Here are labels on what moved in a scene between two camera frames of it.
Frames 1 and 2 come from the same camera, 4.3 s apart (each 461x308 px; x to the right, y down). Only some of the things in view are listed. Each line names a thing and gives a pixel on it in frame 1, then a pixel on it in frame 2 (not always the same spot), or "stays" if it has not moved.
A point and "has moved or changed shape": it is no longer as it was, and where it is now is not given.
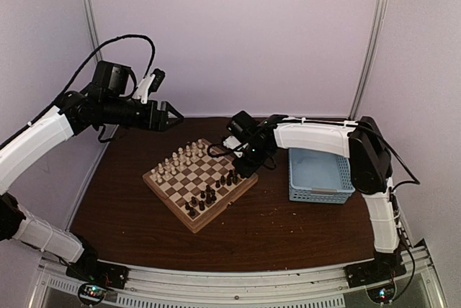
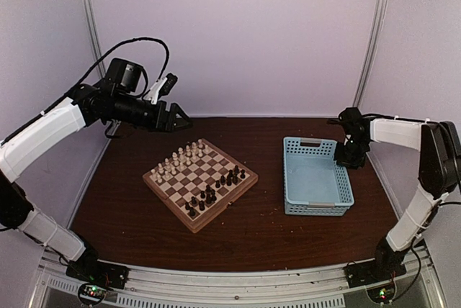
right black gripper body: (256, 159) -> (354, 154)
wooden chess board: (197, 186) stays
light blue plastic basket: (320, 175) has moved or changed shape
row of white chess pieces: (178, 160) stays
